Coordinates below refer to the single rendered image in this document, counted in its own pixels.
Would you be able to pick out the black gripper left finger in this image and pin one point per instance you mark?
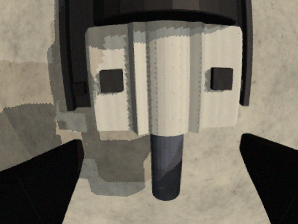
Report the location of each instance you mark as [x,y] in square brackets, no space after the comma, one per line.
[39,190]

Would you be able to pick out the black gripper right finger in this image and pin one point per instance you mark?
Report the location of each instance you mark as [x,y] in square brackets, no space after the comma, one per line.
[273,168]

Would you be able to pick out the dark grey cylindrical shaft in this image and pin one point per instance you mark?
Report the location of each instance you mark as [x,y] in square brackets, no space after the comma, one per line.
[165,166]

